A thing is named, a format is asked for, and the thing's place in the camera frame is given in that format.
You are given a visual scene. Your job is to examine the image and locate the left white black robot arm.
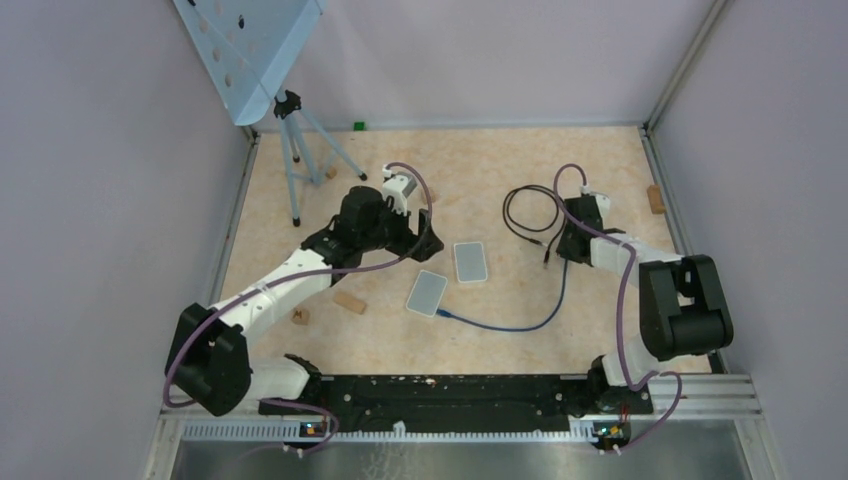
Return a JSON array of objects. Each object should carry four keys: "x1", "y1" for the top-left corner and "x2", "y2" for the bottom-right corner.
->
[{"x1": 163, "y1": 186, "x2": 444, "y2": 416}]

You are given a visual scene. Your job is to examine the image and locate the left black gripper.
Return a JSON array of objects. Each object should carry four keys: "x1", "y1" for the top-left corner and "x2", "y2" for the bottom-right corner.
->
[{"x1": 359, "y1": 196, "x2": 443, "y2": 262}]

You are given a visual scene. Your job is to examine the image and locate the blue ethernet cable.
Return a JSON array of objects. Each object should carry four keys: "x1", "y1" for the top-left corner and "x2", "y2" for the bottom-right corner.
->
[{"x1": 435, "y1": 259, "x2": 571, "y2": 333}]

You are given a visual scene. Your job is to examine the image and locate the black power cable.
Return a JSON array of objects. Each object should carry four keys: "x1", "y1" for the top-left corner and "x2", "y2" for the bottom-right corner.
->
[{"x1": 502, "y1": 185, "x2": 571, "y2": 265}]

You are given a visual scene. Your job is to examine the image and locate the white power adapter box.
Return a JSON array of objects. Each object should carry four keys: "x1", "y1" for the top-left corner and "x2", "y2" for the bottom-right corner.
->
[{"x1": 453, "y1": 241, "x2": 488, "y2": 284}]

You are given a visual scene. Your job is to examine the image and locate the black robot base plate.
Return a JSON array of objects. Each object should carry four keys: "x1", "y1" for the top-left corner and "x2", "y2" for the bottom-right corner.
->
[{"x1": 299, "y1": 374, "x2": 654, "y2": 434}]

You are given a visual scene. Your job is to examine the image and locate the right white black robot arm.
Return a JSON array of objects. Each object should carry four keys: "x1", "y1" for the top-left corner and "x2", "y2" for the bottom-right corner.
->
[{"x1": 556, "y1": 193, "x2": 734, "y2": 412}]

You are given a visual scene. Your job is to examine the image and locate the wooden block near left arm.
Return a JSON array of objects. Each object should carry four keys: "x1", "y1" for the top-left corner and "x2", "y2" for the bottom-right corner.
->
[{"x1": 333, "y1": 291, "x2": 367, "y2": 315}]

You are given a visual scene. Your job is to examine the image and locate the small round wooden piece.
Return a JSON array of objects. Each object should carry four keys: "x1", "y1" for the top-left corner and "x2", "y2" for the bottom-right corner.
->
[{"x1": 290, "y1": 308, "x2": 311, "y2": 326}]

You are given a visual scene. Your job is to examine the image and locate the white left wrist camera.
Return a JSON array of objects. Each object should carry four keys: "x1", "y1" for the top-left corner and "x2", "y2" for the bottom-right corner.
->
[{"x1": 381, "y1": 167, "x2": 418, "y2": 216}]

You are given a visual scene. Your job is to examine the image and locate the grey network switch box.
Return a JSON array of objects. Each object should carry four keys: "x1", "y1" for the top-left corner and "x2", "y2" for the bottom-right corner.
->
[{"x1": 405, "y1": 270, "x2": 448, "y2": 317}]

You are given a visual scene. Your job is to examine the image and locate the blue perforated metal panel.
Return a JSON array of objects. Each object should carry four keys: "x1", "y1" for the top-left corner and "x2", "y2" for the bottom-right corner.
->
[{"x1": 173, "y1": 0, "x2": 327, "y2": 126}]

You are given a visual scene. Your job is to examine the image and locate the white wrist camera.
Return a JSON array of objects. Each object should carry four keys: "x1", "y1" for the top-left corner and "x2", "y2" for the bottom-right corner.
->
[
  {"x1": 581, "y1": 189, "x2": 611, "y2": 209},
  {"x1": 381, "y1": 167, "x2": 418, "y2": 216}
]

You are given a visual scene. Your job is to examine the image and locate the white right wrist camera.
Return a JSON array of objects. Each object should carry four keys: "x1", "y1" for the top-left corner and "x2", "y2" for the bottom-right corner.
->
[{"x1": 581, "y1": 189, "x2": 611, "y2": 209}]

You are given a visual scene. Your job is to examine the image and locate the wooden block at right edge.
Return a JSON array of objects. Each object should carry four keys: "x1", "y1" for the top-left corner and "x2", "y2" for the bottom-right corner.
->
[{"x1": 646, "y1": 184, "x2": 667, "y2": 215}]

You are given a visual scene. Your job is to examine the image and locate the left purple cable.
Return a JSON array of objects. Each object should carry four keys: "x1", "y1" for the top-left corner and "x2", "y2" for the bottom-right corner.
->
[{"x1": 162, "y1": 162, "x2": 435, "y2": 455}]

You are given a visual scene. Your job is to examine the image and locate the white slotted cable duct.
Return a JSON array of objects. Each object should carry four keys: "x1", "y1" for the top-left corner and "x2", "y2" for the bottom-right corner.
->
[{"x1": 181, "y1": 421, "x2": 597, "y2": 444}]

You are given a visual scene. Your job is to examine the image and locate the blue tripod stand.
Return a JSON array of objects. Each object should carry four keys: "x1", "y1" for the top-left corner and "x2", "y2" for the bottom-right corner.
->
[{"x1": 272, "y1": 90, "x2": 368, "y2": 227}]

